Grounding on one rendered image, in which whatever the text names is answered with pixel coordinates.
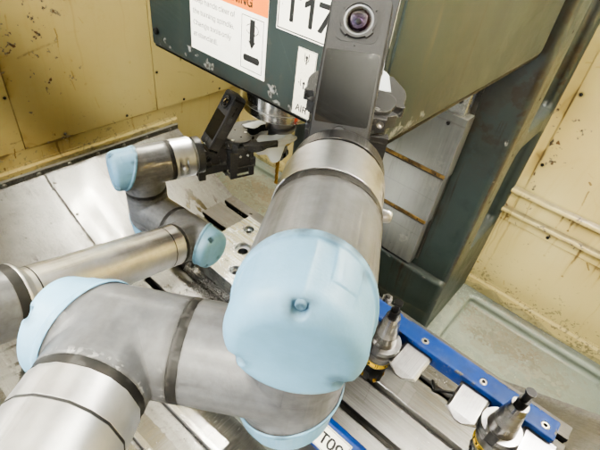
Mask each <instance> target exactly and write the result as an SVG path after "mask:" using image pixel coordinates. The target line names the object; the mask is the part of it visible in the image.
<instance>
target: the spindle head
mask: <svg viewBox="0 0 600 450"><path fill-rule="evenodd" d="M278 1H279V0H270V4H269V19H268V33H267V46H266V61H265V75H264V81H262V80H260V79H257V78H255V77H253V76H251V75H249V74H247V73H245V72H243V71H241V70H239V69H237V68H235V67H233V66H231V65H229V64H227V63H225V62H222V61H220V60H218V59H216V58H214V57H212V56H210V55H208V54H206V53H204V52H202V51H200V50H198V49H196V48H194V47H192V39H191V19H190V0H149V2H150V11H151V20H152V30H153V39H154V42H155V45H156V46H158V47H160V48H161V49H163V50H165V51H167V52H169V53H171V54H174V55H176V56H178V57H179V58H181V59H183V60H184V61H186V62H188V63H191V64H193V65H195V66H196V67H198V68H200V69H202V70H204V71H207V72H209V73H211V74H212V75H213V76H215V77H217V78H219V79H222V80H224V81H226V82H228V83H229V84H231V85H233V86H235V87H237V88H240V89H242V90H243V91H245V92H247V93H248V94H250V95H252V96H255V97H257V98H259V99H261V100H263V101H264V102H266V103H268V104H270V105H272V106H274V107H276V108H278V109H280V110H281V111H283V112H285V113H288V114H290V115H292V116H294V117H296V118H297V119H299V120H300V121H303V122H305V123H306V121H307V120H306V119H304V118H302V117H300V116H298V115H296V114H294V113H292V112H291V111H292V103H293V94H294V85H295V77H296V62H297V54H298V47H299V46H301V47H302V48H305V49H307V50H310V51H312V52H314V53H316V54H318V59H317V65H316V71H318V70H319V69H320V62H321V55H322V49H323V46H320V45H318V44H315V43H313V42H311V41H309V40H306V39H304V38H301V37H298V36H296V35H293V34H291V33H288V32H286V31H284V30H282V29H278V28H276V24H277V12H278ZM564 2H565V0H401V2H400V5H399V9H398V13H397V17H396V24H395V27H394V31H393V35H392V39H391V43H390V47H389V49H388V53H387V59H386V63H385V67H384V71H385V72H386V73H387V74H388V75H389V76H390V77H394V78H395V80H396V81H397V82H398V83H399V85H401V86H402V88H403V89H404V91H405V93H406V100H405V103H404V106H405V109H404V115H403V118H397V119H396V125H395V127H394V128H390V129H389V130H388V132H387V133H386V134H388V142H387V143H388V144H389V143H390V142H392V141H394V140H396V139H397V138H400V137H401V136H402V135H404V134H406V133H407V132H409V131H411V130H413V129H415V128H417V127H419V126H420V125H421V124H423V123H425V122H426V121H429V120H430V119H432V118H434V117H436V116H437V115H439V114H441V113H442V112H444V111H446V110H448V109H449V108H451V107H453V106H454V105H456V104H459V103H460V102H461V101H463V100H465V99H466V98H468V97H470V96H472V95H474V94H476V93H477V92H479V91H480V90H482V89H483V88H486V87H488V86H489V85H491V84H493V83H494V82H496V81H498V80H500V79H501V78H503V77H505V76H506V75H508V74H510V73H512V72H513V71H516V70H517V69H519V68H520V67H522V66H523V65H525V64H527V63H529V62H531V61H533V60H535V59H536V58H538V55H539V54H540V53H541V52H542V50H543V48H544V46H545V44H546V41H547V39H548V37H549V35H550V32H551V30H552V28H553V26H554V24H555V21H556V19H557V17H558V15H559V13H560V11H561V9H562V7H563V4H564Z"/></svg>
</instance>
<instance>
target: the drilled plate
mask: <svg viewBox="0 0 600 450"><path fill-rule="evenodd" d="M245 225H246V226H245ZM249 225H252V226H249ZM243 226H244V227H243ZM260 226H261V224H260V223H259V222H257V221H256V220H254V219H253V218H251V217H250V216H248V217H247V218H245V219H243V220H242V221H240V222H238V223H236V224H234V225H233V226H231V227H229V228H227V229H225V230H223V231H222V233H223V234H224V235H225V237H226V246H225V250H224V252H225V253H224V254H223V255H222V256H221V258H220V259H219V262H218V261H217V262H216V263H215V264H214V265H212V266H210V267H207V268H204V267H200V266H199V265H197V264H194V265H195V266H196V267H197V269H199V270H200V271H201V272H202V273H204V274H205V275H206V276H207V277H208V278H209V279H211V280H212V281H213V282H214V283H216V284H217V285H218V286H219V287H220V288H222V289H223V290H224V291H225V292H226V293H228V294H229V295H230V292H231V288H232V284H233V280H234V278H235V276H236V273H237V271H238V268H239V266H240V264H241V263H242V262H243V260H244V259H245V257H246V255H247V254H248V253H249V251H250V249H251V246H250V245H252V244H253V242H254V239H255V237H256V234H257V232H258V230H259V228H260ZM242 227H243V228H242ZM242 229H243V230H242ZM243 231H244V233H243ZM252 231H253V232H252ZM251 232H252V234H250V235H249V233H251ZM246 233H248V234H246ZM230 235H232V236H230ZM250 236H251V237H250ZM231 241H232V242H231ZM240 241H241V242H240ZM244 242H245V243H244ZM238 243H239V244H238ZM248 243H250V244H248ZM229 246H230V247H229ZM233 247H234V248H233ZM231 250H232V251H231ZM235 252H236V253H235ZM240 254H243V255H240ZM224 259H226V260H224ZM227 260H228V261H227ZM234 260H235V261H234ZM190 262H191V263H192V264H193V262H192V261H190ZM233 263H234V264H233ZM232 265H233V266H232ZM234 275H235V276H234ZM232 277H233V278H232Z"/></svg>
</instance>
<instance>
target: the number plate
mask: <svg viewBox="0 0 600 450"><path fill-rule="evenodd" d="M313 443H314V444H315V445H316V446H317V447H318V448H319V449H320V450H351V449H352V448H353V447H352V446H351V445H350V444H349V443H347V442H346V441H345V440H344V439H343V438H342V437H341V436H340V435H339V434H338V433H337V432H336V431H335V430H334V429H333V428H331V427H330V426H329V425H328V426H327V428H326V429H325V430H324V431H323V432H322V433H321V435H320V436H319V437H318V438H316V439H315V440H314V441H313Z"/></svg>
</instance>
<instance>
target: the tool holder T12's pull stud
mask: <svg viewBox="0 0 600 450"><path fill-rule="evenodd" d="M536 396H537V391H536V390H535V389H534V388H532V387H527V388H526V389H525V394H521V395H519V396H518V397H517V399H516V400H515V405H516V406H517V407H518V408H519V409H521V410H526V409H527V408H528V407H529V405H530V404H531V400H530V399H531V398H535V397H536Z"/></svg>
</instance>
